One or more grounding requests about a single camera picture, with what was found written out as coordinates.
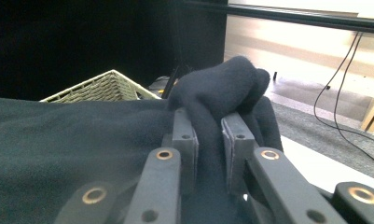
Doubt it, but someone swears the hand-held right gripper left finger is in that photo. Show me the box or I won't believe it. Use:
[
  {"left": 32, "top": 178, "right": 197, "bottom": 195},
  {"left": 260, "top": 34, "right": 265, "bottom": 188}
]
[{"left": 171, "top": 106, "right": 200, "bottom": 194}]

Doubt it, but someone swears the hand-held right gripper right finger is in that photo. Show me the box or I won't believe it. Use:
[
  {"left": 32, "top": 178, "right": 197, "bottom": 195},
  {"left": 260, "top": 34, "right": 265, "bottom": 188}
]
[{"left": 220, "top": 111, "right": 260, "bottom": 196}]

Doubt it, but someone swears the green woven basket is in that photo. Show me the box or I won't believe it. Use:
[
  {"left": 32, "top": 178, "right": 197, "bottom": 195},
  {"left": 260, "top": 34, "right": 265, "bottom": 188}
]
[{"left": 39, "top": 68, "right": 161, "bottom": 105}]

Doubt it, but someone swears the black tank top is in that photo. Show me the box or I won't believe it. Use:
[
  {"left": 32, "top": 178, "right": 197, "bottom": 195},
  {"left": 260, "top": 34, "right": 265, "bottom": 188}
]
[{"left": 0, "top": 55, "right": 284, "bottom": 224}]

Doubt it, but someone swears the black metal stand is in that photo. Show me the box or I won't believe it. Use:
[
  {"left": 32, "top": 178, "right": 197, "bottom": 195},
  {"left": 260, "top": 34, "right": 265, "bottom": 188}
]
[{"left": 160, "top": 62, "right": 193, "bottom": 100}]

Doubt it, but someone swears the black horizontal metal bar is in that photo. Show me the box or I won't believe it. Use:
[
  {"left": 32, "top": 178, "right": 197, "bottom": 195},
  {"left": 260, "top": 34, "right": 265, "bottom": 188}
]
[{"left": 181, "top": 0, "right": 374, "bottom": 35}]

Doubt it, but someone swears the black curtain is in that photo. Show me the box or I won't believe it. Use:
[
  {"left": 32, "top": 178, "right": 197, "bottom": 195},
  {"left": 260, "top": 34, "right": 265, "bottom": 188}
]
[{"left": 0, "top": 0, "right": 229, "bottom": 101}]

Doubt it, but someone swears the yellow cable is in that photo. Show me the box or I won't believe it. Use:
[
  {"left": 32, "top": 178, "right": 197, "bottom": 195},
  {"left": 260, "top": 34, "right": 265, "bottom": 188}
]
[{"left": 156, "top": 78, "right": 178, "bottom": 94}]

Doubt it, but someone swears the black wall cable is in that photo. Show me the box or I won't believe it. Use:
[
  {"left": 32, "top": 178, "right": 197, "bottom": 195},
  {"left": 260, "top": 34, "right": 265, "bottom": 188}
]
[
  {"left": 312, "top": 31, "right": 374, "bottom": 147},
  {"left": 333, "top": 31, "right": 374, "bottom": 172}
]

